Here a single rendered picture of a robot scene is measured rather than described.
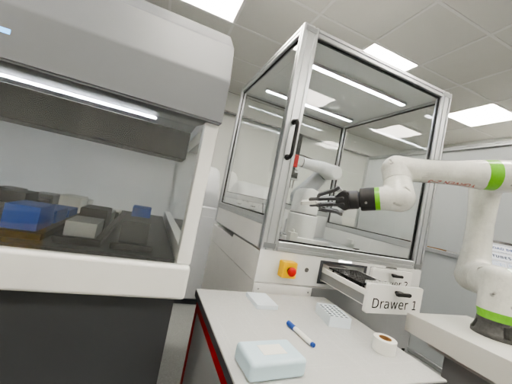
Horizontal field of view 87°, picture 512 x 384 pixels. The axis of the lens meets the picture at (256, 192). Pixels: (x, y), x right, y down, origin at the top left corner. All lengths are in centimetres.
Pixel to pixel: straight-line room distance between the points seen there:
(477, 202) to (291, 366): 108
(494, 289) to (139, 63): 139
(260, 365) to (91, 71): 84
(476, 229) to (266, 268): 91
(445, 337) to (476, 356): 10
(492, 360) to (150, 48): 136
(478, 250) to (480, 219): 13
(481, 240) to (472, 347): 47
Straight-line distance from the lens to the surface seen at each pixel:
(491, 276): 133
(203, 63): 94
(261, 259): 123
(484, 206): 149
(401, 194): 111
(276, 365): 72
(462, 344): 122
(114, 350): 106
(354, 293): 123
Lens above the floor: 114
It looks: 2 degrees up
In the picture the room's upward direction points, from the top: 11 degrees clockwise
